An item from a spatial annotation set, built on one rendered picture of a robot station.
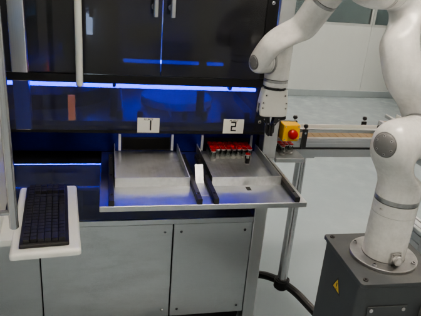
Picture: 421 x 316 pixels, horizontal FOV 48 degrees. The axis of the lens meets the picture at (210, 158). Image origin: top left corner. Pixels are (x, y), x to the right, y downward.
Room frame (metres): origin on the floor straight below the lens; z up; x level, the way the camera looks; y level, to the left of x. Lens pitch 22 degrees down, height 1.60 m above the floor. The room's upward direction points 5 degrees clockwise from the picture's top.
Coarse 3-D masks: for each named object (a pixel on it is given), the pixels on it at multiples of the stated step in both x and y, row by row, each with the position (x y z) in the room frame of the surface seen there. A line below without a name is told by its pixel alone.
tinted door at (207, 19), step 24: (168, 0) 1.77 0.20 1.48; (192, 0) 1.79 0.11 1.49; (216, 0) 1.81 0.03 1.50; (240, 0) 1.83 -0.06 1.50; (264, 0) 1.85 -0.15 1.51; (168, 24) 1.77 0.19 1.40; (192, 24) 1.79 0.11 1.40; (216, 24) 1.81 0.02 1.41; (240, 24) 1.83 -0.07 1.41; (264, 24) 1.85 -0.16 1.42; (168, 48) 1.77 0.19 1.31; (192, 48) 1.79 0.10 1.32; (216, 48) 1.81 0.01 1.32; (240, 48) 1.83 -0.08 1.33; (168, 72) 1.77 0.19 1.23; (192, 72) 1.79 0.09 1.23; (216, 72) 1.81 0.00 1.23; (240, 72) 1.83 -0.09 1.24
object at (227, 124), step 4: (224, 120) 1.81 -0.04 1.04; (228, 120) 1.82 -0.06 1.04; (232, 120) 1.82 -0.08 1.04; (236, 120) 1.82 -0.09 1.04; (240, 120) 1.83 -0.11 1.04; (224, 124) 1.81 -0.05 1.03; (228, 124) 1.82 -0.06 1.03; (232, 124) 1.82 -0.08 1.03; (236, 124) 1.82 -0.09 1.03; (240, 124) 1.83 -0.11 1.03; (224, 128) 1.81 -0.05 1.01; (228, 128) 1.82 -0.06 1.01; (232, 128) 1.82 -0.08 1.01; (236, 128) 1.82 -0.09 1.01; (240, 128) 1.83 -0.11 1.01; (224, 132) 1.81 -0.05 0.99; (228, 132) 1.82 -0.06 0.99; (232, 132) 1.82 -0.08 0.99; (236, 132) 1.82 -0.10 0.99; (240, 132) 1.83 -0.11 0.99
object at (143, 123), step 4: (140, 120) 1.74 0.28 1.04; (144, 120) 1.74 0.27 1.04; (148, 120) 1.75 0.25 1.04; (152, 120) 1.75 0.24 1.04; (156, 120) 1.75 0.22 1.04; (140, 124) 1.74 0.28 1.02; (144, 124) 1.74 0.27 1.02; (148, 124) 1.75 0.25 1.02; (152, 124) 1.75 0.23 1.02; (156, 124) 1.75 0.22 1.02; (140, 128) 1.74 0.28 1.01; (144, 128) 1.74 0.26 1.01; (148, 128) 1.75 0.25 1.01; (152, 128) 1.75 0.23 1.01; (156, 128) 1.75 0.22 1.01; (148, 132) 1.75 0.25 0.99; (152, 132) 1.75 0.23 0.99; (156, 132) 1.75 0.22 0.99
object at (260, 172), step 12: (204, 156) 1.82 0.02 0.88; (252, 156) 1.86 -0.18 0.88; (264, 156) 1.79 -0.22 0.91; (216, 168) 1.70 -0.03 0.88; (228, 168) 1.71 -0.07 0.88; (240, 168) 1.72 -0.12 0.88; (252, 168) 1.73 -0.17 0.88; (264, 168) 1.74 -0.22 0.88; (216, 180) 1.54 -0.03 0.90; (228, 180) 1.55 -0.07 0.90; (240, 180) 1.56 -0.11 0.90; (252, 180) 1.57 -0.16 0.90; (264, 180) 1.58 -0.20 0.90; (276, 180) 1.59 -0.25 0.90
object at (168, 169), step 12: (120, 156) 1.74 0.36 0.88; (132, 156) 1.75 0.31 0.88; (144, 156) 1.76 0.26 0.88; (156, 156) 1.77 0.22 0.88; (168, 156) 1.78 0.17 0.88; (180, 156) 1.73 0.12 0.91; (120, 168) 1.62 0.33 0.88; (132, 168) 1.63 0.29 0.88; (144, 168) 1.64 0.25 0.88; (156, 168) 1.65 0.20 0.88; (168, 168) 1.66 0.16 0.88; (180, 168) 1.67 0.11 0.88; (120, 180) 1.47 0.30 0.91; (132, 180) 1.48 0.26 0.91; (144, 180) 1.49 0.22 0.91; (156, 180) 1.50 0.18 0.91; (168, 180) 1.50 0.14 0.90; (180, 180) 1.51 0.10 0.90
